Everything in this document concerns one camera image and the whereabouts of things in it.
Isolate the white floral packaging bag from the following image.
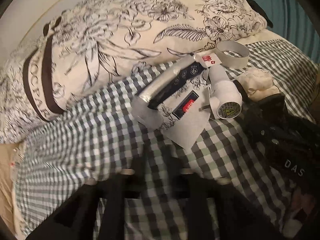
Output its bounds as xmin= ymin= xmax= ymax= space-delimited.
xmin=131 ymin=54 xmax=210 ymax=150

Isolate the crumpled white tissue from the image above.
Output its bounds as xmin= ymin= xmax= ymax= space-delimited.
xmin=237 ymin=67 xmax=280 ymax=101

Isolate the checkered gingham cloth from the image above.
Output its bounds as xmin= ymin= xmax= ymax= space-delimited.
xmin=15 ymin=38 xmax=318 ymax=240

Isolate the white roll with yellow label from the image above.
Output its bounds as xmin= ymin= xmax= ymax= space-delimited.
xmin=209 ymin=64 xmax=242 ymax=120

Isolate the white tape roll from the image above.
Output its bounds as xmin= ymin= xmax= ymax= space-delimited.
xmin=215 ymin=41 xmax=249 ymax=69

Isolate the small red white sachet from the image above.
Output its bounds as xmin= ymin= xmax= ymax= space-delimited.
xmin=194 ymin=53 xmax=221 ymax=68

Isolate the teal curtain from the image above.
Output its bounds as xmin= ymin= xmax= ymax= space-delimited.
xmin=254 ymin=0 xmax=319 ymax=63

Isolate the black garment on bed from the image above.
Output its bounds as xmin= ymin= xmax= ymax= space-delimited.
xmin=246 ymin=0 xmax=273 ymax=28

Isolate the floral white duvet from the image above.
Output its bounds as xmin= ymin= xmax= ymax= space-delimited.
xmin=1 ymin=0 xmax=267 ymax=144

